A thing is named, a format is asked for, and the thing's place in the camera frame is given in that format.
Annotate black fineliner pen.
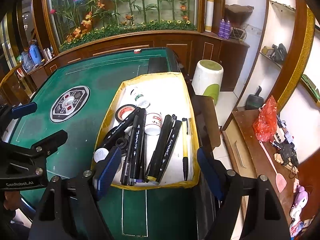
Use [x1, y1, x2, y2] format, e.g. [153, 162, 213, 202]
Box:
[120, 115, 138, 185]

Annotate black spool reel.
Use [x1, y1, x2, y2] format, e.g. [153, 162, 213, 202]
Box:
[116, 137, 129, 154]

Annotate black marker yellow cap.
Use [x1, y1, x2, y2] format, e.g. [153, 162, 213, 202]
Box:
[146, 115, 173, 181]

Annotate yellow barrel pen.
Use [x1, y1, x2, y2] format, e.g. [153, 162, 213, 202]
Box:
[182, 118, 189, 181]

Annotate black tape roll red core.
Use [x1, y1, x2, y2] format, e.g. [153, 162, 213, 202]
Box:
[115, 104, 137, 123]

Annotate white bottle red label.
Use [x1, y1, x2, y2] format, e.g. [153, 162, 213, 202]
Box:
[145, 112, 162, 135]

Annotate white plastic cylinder tube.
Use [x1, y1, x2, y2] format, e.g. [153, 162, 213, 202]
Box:
[93, 147, 109, 163]

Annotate black marker grey cap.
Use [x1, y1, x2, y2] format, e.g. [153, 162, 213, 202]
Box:
[98, 107, 141, 151]

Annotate black marker gold band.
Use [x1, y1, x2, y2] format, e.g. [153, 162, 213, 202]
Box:
[156, 120, 182, 185]

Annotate black marker purple band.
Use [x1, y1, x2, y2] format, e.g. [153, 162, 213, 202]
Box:
[129, 108, 146, 186]

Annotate white bottle with label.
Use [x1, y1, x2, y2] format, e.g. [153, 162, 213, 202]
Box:
[130, 87, 150, 109]

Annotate operator left hand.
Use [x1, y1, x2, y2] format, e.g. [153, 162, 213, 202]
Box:
[4, 191, 21, 211]

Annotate wooden chair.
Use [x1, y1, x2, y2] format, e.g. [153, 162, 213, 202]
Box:
[1, 63, 35, 106]

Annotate octagonal mahjong table control panel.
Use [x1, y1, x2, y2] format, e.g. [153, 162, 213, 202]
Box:
[49, 86, 90, 123]

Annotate pink fly swatter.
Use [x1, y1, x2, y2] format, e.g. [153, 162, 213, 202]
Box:
[259, 141, 287, 193]

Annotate yellow-edged white cardboard box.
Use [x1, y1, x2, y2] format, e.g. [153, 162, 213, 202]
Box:
[92, 72, 200, 191]

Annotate red plastic bag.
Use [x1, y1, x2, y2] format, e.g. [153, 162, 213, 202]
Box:
[253, 96, 277, 142]

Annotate blue water jug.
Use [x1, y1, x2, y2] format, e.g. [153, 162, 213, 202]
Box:
[29, 44, 42, 64]

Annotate plush doll toy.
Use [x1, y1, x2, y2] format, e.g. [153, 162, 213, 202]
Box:
[289, 186, 309, 239]

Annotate white green stool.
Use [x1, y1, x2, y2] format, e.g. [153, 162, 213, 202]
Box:
[191, 60, 223, 104]

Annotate purple bottles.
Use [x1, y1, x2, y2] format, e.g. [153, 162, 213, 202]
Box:
[218, 19, 231, 39]

